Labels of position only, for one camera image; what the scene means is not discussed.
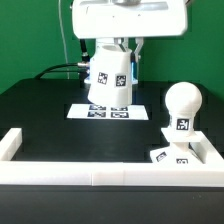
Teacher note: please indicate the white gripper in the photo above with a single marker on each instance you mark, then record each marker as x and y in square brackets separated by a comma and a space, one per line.
[117, 19]

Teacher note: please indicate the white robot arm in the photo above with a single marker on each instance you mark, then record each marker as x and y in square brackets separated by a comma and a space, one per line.
[111, 23]

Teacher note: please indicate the white lamp shade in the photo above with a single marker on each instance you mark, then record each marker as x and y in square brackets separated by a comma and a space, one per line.
[111, 81]

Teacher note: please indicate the white marker sheet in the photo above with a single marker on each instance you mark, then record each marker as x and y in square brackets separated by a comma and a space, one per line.
[91, 111]

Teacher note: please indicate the white U-shaped fence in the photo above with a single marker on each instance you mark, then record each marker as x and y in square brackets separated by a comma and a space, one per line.
[208, 173]

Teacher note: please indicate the white lamp bulb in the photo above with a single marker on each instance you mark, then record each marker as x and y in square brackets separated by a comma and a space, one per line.
[183, 100]

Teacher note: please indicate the white lamp base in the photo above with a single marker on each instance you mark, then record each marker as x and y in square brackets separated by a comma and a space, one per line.
[178, 151]

